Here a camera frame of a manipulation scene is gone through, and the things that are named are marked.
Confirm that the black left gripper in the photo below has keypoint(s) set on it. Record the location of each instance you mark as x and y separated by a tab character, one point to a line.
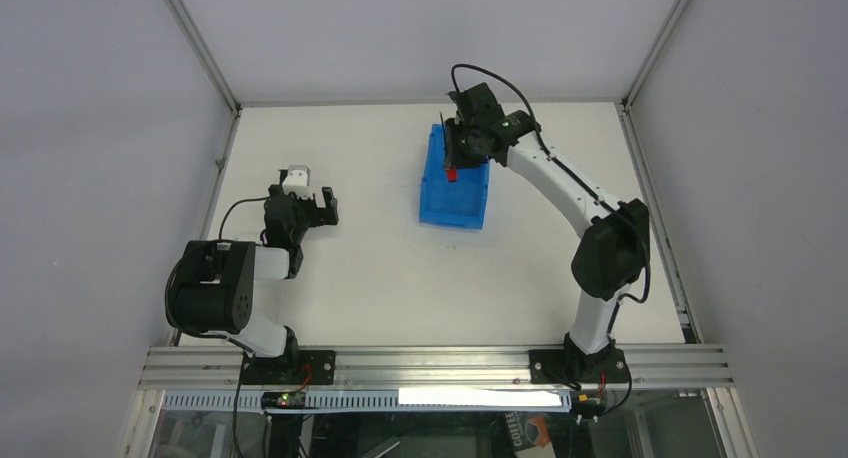
303	208

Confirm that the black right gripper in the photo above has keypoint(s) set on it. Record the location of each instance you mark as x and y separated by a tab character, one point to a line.
457	146

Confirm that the red handled screwdriver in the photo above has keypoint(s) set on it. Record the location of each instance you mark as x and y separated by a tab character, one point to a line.
448	164

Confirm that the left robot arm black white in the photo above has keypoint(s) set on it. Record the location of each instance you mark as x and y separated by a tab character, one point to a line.
210	290

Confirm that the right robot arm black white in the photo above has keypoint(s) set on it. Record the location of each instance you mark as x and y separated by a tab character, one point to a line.
614	240

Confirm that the blue plastic bin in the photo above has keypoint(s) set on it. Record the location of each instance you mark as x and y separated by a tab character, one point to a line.
455	204

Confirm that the coffee labelled box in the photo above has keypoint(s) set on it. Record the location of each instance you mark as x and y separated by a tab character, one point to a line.
527	430

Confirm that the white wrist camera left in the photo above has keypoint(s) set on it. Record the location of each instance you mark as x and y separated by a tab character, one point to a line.
296	182

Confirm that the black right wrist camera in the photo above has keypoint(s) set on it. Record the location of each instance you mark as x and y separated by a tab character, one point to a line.
476	107

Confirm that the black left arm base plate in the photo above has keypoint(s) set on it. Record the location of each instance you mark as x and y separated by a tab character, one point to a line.
288	367

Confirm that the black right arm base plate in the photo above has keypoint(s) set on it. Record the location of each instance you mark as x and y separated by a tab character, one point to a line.
572	367

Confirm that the white slotted cable duct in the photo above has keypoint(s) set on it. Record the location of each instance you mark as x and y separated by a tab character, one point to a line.
408	399

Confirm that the aluminium mounting rail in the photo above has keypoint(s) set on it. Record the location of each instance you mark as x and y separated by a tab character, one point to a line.
643	367

